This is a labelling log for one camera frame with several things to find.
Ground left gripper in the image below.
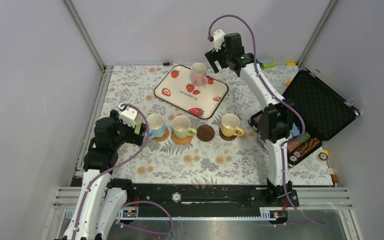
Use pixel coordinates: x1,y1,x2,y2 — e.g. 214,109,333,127
111,110,147,149

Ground pink mug back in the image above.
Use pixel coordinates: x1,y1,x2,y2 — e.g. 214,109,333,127
190,62,209,87

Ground blue mug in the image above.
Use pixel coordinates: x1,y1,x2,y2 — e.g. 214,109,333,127
147,113,167,140

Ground green mug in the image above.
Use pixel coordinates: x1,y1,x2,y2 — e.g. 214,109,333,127
171,115,197,139

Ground yellow mug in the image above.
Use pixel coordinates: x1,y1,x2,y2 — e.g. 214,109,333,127
221,113,245,137

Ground yellow-green mug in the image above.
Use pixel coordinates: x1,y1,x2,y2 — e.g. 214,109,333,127
134,120,143,135

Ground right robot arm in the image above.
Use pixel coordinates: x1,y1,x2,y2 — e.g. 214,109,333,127
205,29,295,206

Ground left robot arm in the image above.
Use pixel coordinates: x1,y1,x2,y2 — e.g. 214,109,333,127
62,104,150,240

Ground light bamboo coaster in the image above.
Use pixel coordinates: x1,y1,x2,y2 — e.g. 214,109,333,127
153,127,170,142

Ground woven rattan coaster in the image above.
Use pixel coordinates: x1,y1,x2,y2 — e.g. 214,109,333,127
171,131,194,146

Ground small dark wooden coaster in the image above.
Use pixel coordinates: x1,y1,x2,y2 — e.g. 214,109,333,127
196,124,215,142

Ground dark wooden coaster under mug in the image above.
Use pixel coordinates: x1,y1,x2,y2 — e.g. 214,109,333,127
218,128,237,141

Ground strawberry print tray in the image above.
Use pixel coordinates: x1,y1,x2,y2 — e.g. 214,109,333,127
153,65,229,120

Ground green toy brick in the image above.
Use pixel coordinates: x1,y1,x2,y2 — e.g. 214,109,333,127
262,61,277,70

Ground white poker chip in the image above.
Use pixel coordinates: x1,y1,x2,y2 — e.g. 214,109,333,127
171,192,182,203

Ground floral tablecloth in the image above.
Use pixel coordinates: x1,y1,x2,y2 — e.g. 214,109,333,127
79,64,335,186

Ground black poker chip case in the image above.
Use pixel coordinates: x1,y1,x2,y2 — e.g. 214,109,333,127
248,67,361,168

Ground loose poker chip right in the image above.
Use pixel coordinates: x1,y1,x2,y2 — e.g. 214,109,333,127
318,152,329,161

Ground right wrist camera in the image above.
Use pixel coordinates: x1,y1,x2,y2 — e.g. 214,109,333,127
207,29,225,52

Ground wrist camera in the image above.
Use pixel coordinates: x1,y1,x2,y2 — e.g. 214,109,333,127
118,103,142,128
207,29,225,52

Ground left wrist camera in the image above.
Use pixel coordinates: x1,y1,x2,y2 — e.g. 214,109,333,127
118,103,142,128

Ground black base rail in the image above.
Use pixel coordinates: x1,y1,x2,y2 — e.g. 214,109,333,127
115,181,299,221

